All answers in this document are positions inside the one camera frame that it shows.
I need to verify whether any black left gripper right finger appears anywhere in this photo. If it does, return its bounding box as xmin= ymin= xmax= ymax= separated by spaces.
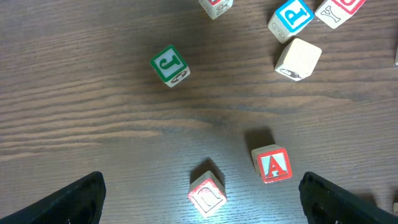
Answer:
xmin=298 ymin=172 xmax=397 ymax=224

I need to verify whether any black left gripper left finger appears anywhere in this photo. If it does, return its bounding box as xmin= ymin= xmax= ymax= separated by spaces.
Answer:
xmin=1 ymin=171 xmax=106 ymax=224

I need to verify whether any green J block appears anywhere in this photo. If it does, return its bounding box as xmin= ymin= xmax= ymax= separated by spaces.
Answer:
xmin=150 ymin=45 xmax=191 ymax=88

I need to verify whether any red I block centre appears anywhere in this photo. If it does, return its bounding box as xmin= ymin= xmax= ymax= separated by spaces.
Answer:
xmin=394 ymin=47 xmax=398 ymax=65

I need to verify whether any yellow G block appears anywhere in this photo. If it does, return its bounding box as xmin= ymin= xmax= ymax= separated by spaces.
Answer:
xmin=275 ymin=38 xmax=322 ymax=82

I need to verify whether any red A block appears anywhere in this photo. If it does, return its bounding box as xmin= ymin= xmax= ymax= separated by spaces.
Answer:
xmin=251 ymin=144 xmax=293 ymax=184

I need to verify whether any red U block lower left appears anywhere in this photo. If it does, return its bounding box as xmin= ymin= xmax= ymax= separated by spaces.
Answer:
xmin=187 ymin=170 xmax=228 ymax=218

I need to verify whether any blue R block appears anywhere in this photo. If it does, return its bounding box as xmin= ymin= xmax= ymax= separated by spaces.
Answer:
xmin=268 ymin=0 xmax=315 ymax=44

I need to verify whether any red u block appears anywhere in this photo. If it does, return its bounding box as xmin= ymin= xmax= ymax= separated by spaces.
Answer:
xmin=315 ymin=0 xmax=366 ymax=29
xmin=187 ymin=170 xmax=228 ymax=218

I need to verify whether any red G block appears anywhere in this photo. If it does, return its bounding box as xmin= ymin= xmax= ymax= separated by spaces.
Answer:
xmin=198 ymin=0 xmax=234 ymax=20

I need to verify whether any red U block upper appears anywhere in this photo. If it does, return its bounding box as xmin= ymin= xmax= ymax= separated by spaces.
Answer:
xmin=315 ymin=0 xmax=366 ymax=29

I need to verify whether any green R block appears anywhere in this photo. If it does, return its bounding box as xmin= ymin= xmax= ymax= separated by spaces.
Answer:
xmin=393 ymin=202 xmax=398 ymax=217

